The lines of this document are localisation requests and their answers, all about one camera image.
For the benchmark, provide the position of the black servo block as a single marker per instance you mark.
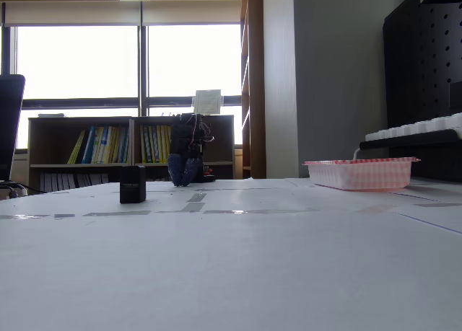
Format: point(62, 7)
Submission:
point(132, 185)

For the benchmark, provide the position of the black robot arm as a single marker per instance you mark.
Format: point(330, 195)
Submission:
point(207, 174)

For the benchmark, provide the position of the yellow and blue books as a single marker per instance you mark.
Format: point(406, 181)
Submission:
point(103, 145)
point(155, 145)

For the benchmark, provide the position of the low wooden bookshelf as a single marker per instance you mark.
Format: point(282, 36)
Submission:
point(133, 167)

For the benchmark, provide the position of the white paper sign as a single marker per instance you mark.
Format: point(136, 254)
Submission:
point(208, 101)

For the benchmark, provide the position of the tall wooden shelf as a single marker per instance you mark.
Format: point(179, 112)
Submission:
point(256, 93)

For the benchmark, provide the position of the beige roller blind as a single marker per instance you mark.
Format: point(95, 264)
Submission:
point(191, 13)
point(72, 13)

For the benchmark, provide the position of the red checkered paper tray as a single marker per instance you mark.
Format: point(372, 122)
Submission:
point(361, 174)

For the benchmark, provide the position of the dark computer monitor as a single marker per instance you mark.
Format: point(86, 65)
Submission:
point(9, 125)

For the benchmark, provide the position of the white power strip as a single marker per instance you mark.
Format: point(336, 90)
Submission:
point(415, 127)

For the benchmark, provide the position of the black desk shelf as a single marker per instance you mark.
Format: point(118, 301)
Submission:
point(426, 161)

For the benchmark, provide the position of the black pegboard panel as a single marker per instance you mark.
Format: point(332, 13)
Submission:
point(422, 64)

